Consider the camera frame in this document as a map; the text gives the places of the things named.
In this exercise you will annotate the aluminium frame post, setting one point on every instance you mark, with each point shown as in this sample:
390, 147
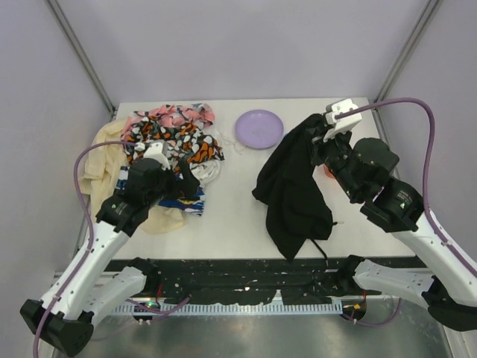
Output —
419, 28
68, 31

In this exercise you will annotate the purple plastic plate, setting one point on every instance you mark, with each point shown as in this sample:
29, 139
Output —
259, 129

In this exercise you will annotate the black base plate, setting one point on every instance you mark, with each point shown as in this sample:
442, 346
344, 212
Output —
248, 282

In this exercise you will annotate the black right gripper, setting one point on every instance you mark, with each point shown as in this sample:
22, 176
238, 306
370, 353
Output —
320, 148

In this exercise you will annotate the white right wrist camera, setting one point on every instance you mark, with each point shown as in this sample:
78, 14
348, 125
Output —
339, 119

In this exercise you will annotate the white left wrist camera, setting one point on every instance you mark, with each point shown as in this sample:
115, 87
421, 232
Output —
156, 150

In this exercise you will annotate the pink patterned cloth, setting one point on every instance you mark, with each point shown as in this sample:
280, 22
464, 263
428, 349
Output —
172, 116

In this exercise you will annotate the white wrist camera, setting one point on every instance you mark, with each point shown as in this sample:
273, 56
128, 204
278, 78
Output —
339, 119
156, 150

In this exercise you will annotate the black orange patterned cloth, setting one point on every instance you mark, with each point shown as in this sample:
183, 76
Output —
186, 142

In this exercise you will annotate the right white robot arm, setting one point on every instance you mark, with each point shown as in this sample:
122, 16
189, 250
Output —
364, 172

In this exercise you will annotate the cream yellow cloth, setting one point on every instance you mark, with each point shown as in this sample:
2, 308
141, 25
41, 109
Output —
101, 172

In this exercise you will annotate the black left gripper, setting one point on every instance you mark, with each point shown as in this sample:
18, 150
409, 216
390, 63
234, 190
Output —
173, 183

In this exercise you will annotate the orange plastic cup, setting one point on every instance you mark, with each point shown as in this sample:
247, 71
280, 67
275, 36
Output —
328, 172

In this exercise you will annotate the right aluminium frame post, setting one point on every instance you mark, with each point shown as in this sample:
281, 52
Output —
419, 28

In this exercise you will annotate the left aluminium frame post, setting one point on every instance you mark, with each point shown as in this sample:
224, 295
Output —
68, 31

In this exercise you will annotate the white slotted cable duct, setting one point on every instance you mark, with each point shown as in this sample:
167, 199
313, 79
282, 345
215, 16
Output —
273, 308

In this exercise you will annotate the aluminium front rail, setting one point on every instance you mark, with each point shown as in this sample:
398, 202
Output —
58, 277

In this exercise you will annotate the white thread scrap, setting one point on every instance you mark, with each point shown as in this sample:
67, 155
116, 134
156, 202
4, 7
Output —
238, 147

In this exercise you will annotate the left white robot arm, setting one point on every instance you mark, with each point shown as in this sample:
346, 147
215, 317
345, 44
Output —
68, 313

